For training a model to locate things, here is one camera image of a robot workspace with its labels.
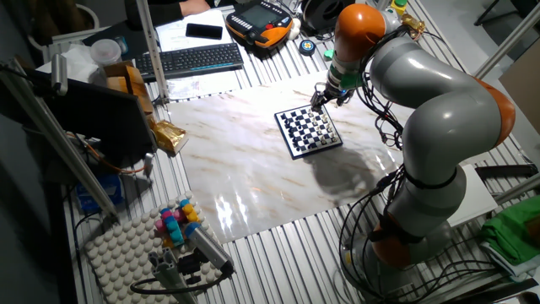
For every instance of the black orange teach pendant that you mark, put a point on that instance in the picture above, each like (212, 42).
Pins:
(259, 23)

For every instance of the white paper sheet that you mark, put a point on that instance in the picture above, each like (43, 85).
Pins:
(202, 84)
(173, 36)

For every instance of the black round spool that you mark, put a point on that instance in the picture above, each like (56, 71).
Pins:
(320, 14)

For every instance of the silver depth camera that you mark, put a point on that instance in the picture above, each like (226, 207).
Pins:
(208, 249)

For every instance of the blue toy block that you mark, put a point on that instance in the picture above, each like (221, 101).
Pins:
(165, 211)
(191, 229)

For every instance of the aluminium frame post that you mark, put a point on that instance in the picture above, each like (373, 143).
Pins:
(506, 42)

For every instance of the small green object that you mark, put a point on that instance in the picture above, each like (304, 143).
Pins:
(329, 54)

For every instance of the black monitor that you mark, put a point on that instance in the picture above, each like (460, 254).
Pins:
(101, 118)

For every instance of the white bumpy peg board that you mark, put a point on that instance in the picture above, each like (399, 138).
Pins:
(122, 257)

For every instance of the green cloth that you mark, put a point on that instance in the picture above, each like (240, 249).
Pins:
(514, 228)

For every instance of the gold foil bag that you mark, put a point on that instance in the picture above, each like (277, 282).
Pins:
(169, 135)

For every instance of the brass metal fitting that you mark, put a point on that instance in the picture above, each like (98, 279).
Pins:
(413, 24)

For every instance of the marble pattern mat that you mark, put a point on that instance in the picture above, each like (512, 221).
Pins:
(253, 177)

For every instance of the black smartphone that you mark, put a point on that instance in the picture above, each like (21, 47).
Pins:
(204, 31)

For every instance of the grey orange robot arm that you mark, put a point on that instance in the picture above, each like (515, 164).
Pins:
(447, 122)

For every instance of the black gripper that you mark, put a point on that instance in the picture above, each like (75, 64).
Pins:
(338, 93)

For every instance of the aluminium frame beam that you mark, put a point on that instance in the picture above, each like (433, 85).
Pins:
(519, 189)

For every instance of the white round plastic object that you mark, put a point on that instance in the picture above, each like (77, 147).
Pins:
(294, 28)

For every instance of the orange toy block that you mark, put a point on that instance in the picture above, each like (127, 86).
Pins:
(168, 243)

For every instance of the silver camera on beam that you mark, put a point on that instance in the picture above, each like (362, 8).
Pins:
(59, 76)

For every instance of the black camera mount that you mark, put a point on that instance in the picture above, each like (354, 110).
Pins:
(190, 266)

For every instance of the yellow toy block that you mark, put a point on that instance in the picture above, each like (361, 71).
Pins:
(190, 213)

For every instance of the black usb adapter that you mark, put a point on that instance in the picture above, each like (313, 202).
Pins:
(386, 180)

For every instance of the brown cardboard sheet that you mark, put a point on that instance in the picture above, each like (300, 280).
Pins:
(525, 84)

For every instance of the bystander bare hand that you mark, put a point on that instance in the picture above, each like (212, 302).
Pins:
(195, 7)

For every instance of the black office chair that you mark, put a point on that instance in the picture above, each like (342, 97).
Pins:
(529, 5)

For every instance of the flat white box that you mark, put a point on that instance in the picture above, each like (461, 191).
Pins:
(472, 198)

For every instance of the blue package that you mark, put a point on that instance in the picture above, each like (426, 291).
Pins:
(116, 188)

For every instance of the white chair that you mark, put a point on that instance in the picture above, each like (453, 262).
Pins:
(71, 38)

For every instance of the upright aluminium profile post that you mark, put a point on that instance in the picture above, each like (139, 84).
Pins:
(152, 50)

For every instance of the black metal bar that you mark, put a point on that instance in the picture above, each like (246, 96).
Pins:
(506, 171)

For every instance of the clear plastic lidded container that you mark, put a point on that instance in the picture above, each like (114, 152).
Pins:
(105, 52)

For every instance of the cyan toy block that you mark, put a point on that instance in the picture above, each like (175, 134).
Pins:
(185, 203)
(174, 232)

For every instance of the silver usb plug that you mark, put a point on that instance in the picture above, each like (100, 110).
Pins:
(148, 164)

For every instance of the short aluminium profile piece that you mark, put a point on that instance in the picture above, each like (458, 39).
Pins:
(166, 274)

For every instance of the white cloth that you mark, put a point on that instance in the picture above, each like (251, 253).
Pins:
(502, 264)

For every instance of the pink toy block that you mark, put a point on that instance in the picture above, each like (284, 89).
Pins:
(160, 226)
(179, 216)

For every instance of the black round puck blue label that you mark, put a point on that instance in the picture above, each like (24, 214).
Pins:
(307, 47)

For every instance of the small checkered chessboard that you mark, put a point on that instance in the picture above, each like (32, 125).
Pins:
(308, 131)

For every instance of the black sleeved forearm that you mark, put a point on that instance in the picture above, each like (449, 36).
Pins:
(156, 10)

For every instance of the black computer keyboard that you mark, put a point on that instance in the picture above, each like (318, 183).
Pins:
(190, 61)

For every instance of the slanted aluminium beam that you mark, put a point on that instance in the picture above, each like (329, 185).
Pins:
(63, 145)

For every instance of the white crumpled paper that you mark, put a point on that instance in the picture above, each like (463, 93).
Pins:
(78, 63)

